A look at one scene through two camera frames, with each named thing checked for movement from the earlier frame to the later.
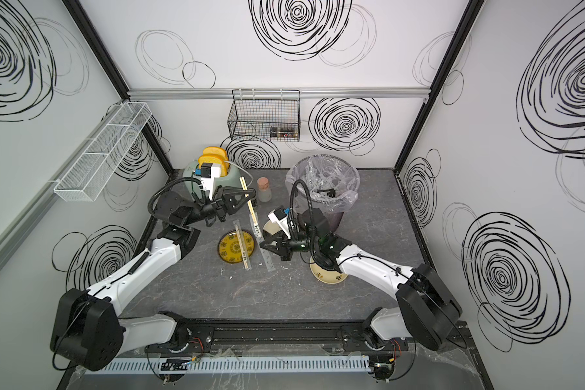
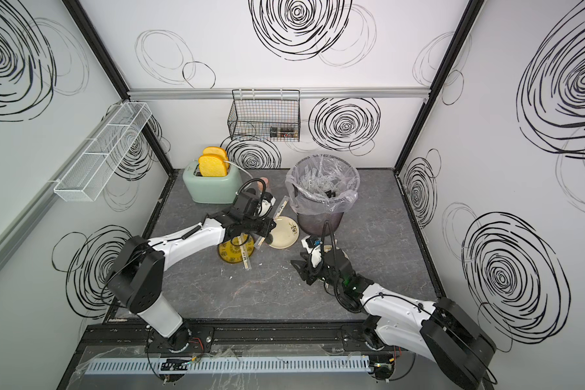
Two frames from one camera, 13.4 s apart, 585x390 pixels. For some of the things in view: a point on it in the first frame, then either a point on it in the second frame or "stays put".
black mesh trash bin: x=332 y=181 stays put
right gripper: x=283 y=249 to x=306 y=267
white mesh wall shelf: x=90 y=173 stays put
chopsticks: x=243 y=248 stays put
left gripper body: x=219 y=208 to x=256 y=225
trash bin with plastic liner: x=333 y=183 stays put
